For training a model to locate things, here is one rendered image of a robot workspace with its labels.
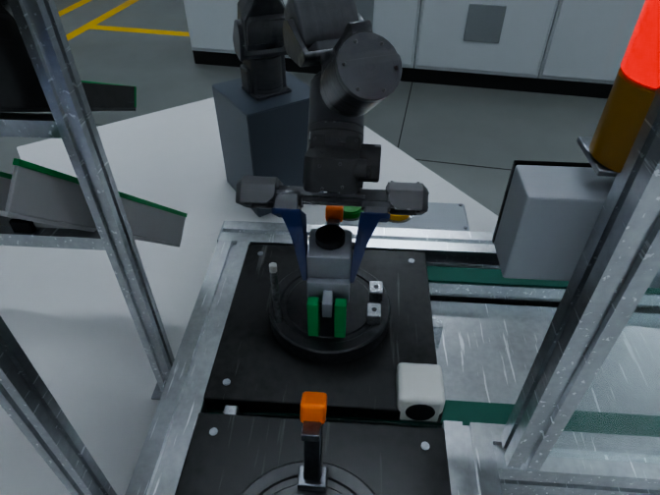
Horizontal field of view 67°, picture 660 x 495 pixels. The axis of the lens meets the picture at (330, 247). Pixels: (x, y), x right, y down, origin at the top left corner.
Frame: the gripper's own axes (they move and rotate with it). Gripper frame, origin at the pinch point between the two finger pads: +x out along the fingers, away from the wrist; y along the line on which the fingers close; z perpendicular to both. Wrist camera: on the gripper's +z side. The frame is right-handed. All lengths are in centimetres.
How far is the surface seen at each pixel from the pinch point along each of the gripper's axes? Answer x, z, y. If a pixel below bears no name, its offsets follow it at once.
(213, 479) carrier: 21.1, 6.9, -8.9
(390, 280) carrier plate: 3.6, -12.5, 7.2
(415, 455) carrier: 18.7, 4.3, 9.1
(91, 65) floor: -129, -306, -197
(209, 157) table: -19, -54, -29
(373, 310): 6.6, -3.9, 4.9
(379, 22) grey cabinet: -150, -270, 11
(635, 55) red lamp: -10.2, 24.8, 16.4
